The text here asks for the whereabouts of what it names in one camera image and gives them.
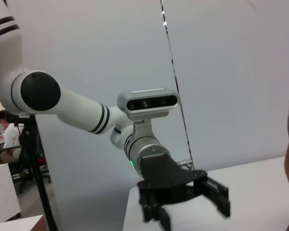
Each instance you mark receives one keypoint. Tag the black office chair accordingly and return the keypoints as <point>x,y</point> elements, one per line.
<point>26,168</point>

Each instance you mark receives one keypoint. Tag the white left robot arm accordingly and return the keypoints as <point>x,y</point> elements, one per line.
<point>82,108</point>

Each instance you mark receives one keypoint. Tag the black tripod stand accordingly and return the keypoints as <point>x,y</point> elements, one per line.
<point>42,192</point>

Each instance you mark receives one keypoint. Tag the seated person in white shirt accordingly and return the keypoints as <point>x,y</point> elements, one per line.
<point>10,137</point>

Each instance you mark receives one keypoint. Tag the metal partition joint strip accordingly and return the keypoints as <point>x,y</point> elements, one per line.
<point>175,80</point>

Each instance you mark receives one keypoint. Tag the white cabinet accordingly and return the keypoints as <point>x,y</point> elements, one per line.
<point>2,192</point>

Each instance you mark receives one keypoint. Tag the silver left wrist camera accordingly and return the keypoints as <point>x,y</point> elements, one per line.
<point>149,103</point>

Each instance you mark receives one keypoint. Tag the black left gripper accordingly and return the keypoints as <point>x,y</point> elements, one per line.
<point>159,178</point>

